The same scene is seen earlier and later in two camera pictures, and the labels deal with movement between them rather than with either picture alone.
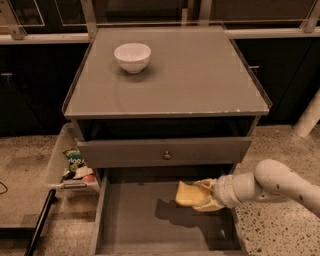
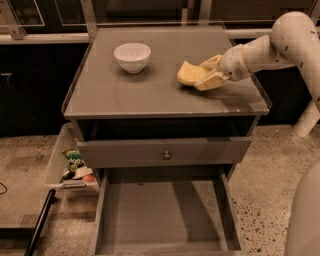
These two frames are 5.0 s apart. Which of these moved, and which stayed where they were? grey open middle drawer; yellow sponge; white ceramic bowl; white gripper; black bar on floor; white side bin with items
Moved: white gripper; yellow sponge
Stayed: white ceramic bowl; black bar on floor; grey open middle drawer; white side bin with items
